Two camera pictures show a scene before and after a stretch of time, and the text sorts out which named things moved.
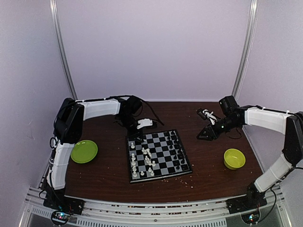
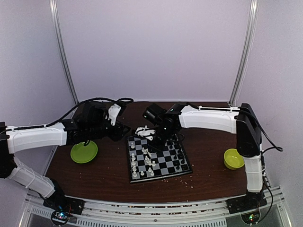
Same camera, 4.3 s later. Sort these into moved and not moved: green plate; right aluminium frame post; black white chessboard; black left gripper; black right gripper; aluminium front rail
Moved: black right gripper; black left gripper
Not moved: aluminium front rail; right aluminium frame post; green plate; black white chessboard
